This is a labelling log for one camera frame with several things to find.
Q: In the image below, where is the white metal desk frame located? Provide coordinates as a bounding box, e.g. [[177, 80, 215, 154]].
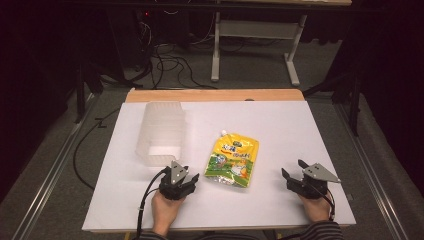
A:
[[210, 11, 308, 88]]

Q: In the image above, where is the yellow spouted food pouch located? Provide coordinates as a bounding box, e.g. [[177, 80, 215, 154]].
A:
[[203, 129, 260, 189]]

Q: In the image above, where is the black floor cable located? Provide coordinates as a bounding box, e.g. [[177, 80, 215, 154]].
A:
[[72, 108, 121, 191]]

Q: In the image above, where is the translucent plastic container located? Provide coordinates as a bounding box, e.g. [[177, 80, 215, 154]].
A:
[[134, 100, 186, 168]]

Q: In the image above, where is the metal floor rail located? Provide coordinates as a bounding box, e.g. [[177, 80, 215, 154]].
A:
[[334, 103, 408, 240], [11, 92, 96, 240]]

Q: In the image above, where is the person's right hand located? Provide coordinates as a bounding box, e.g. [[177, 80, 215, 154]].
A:
[[298, 193, 333, 223]]

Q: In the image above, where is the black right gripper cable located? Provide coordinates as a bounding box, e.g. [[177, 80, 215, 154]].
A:
[[313, 185, 337, 222]]

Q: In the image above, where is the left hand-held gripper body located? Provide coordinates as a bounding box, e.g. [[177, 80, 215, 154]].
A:
[[158, 160, 198, 201]]

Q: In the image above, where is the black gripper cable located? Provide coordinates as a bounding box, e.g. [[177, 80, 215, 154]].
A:
[[313, 185, 337, 222], [135, 167, 170, 240]]

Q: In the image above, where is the black metal stand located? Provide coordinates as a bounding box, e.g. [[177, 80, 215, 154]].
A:
[[73, 63, 104, 125], [302, 71, 364, 138]]

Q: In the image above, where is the wooden table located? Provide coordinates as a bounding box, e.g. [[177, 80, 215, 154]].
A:
[[124, 87, 306, 104]]

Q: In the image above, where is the dark computer tower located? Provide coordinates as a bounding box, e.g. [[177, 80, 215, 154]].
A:
[[106, 8, 158, 73]]

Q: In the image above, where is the tangle of black cables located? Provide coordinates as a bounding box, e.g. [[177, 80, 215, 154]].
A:
[[133, 9, 221, 90]]

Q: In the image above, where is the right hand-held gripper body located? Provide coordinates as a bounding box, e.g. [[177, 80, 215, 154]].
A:
[[287, 162, 342, 200]]

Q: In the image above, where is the person's left hand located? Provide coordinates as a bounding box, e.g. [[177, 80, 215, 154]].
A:
[[151, 191, 186, 237]]

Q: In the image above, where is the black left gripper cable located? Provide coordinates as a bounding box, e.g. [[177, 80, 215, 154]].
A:
[[135, 167, 170, 240]]

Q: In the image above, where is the person's right striped sleeve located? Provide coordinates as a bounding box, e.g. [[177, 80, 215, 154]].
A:
[[276, 220, 345, 240]]

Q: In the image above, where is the person's striped sleeve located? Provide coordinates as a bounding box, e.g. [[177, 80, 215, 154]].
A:
[[276, 220, 345, 240], [133, 231, 170, 240]]

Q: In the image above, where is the white table mat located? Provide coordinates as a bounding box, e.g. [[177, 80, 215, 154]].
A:
[[81, 100, 357, 233]]

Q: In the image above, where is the person's left striped sleeve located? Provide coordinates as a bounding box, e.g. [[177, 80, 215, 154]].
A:
[[133, 231, 170, 240]]

